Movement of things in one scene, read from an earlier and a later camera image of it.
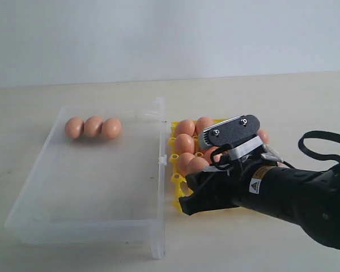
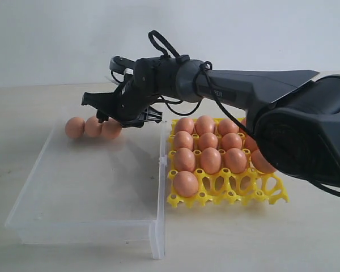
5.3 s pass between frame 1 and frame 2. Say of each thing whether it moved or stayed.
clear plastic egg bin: stayed
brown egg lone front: moved
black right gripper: moved
